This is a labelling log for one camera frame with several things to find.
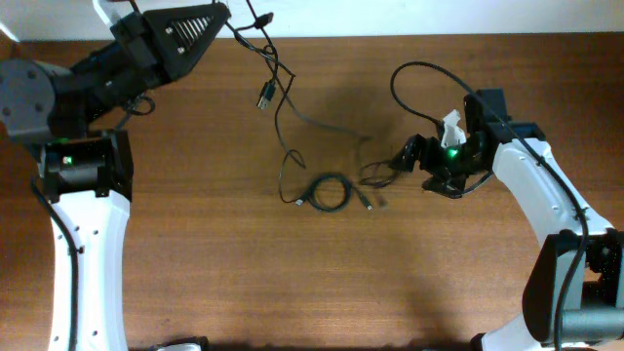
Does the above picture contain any black braided usb cable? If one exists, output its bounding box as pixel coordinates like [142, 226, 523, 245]
[358, 159, 402, 190]

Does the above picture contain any black thin usb cable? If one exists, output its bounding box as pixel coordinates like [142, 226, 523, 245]
[212, 0, 371, 206]

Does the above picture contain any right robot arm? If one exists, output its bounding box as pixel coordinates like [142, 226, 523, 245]
[389, 122, 623, 350]

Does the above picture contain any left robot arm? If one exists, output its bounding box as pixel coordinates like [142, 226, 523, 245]
[1, 2, 230, 350]

